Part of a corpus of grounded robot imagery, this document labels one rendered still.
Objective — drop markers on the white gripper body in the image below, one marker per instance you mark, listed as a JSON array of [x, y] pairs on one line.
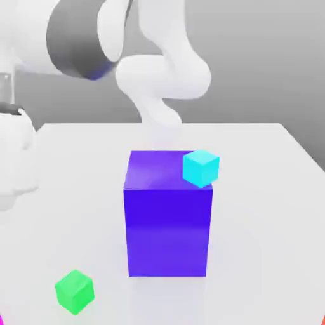
[[15, 157]]

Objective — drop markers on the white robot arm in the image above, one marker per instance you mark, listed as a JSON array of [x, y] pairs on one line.
[[162, 76]]

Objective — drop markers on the small green cube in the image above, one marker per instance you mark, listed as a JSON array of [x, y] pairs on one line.
[[74, 292]]

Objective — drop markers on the small cyan cube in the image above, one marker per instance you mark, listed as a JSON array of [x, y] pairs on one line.
[[200, 167]]

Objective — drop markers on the large purple box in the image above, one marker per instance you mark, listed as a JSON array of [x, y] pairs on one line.
[[166, 233]]

